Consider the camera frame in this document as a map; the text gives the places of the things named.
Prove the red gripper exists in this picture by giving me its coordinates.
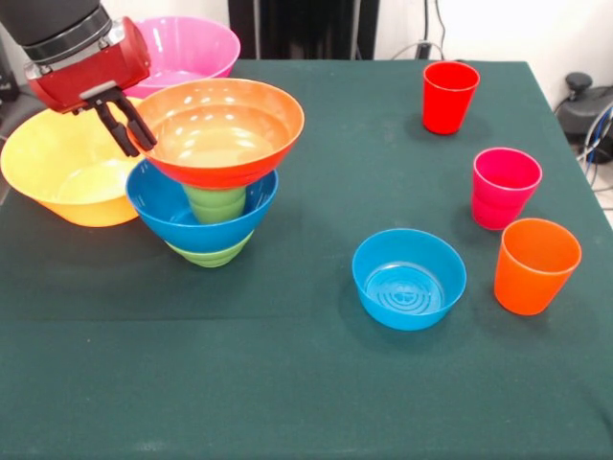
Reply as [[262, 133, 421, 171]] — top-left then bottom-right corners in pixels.
[[26, 16, 159, 158]]

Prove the orange-red plastic bowl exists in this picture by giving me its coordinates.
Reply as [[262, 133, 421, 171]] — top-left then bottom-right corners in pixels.
[[126, 79, 307, 190]]

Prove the green plastic cup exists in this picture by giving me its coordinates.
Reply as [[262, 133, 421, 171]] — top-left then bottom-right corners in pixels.
[[181, 184, 248, 225]]

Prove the large smooth blue bowl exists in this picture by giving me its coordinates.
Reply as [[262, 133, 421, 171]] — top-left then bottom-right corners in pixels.
[[125, 159, 279, 253]]

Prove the small green plastic bowl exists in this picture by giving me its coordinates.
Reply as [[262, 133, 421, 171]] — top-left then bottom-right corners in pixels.
[[163, 229, 255, 268]]

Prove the large yellow-orange plastic bowl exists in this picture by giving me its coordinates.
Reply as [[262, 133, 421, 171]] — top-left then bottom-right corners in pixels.
[[0, 97, 154, 228]]

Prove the large pink plastic bowl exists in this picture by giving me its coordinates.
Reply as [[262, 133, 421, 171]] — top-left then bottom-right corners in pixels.
[[122, 14, 242, 100]]

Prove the dark green tablecloth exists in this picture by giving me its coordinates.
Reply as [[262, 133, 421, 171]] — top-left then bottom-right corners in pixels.
[[0, 57, 613, 460]]

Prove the red plastic cup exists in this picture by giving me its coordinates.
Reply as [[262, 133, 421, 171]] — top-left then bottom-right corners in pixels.
[[421, 59, 482, 136]]

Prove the small ringed blue bowl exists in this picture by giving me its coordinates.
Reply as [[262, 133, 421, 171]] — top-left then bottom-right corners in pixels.
[[352, 228, 468, 332]]

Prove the magenta plastic cup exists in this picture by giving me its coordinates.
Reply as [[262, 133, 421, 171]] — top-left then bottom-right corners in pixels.
[[470, 147, 544, 232]]

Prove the orange plastic cup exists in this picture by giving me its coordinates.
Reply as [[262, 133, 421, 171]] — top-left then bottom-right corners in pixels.
[[493, 218, 583, 316]]

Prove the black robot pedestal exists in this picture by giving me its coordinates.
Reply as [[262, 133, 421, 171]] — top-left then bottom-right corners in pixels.
[[228, 0, 379, 60]]

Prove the black wall power cable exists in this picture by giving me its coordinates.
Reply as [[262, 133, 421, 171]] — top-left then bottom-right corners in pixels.
[[390, 0, 449, 61]]

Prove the tangle of cables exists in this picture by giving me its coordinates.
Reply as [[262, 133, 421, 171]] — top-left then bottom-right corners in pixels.
[[577, 107, 613, 193]]

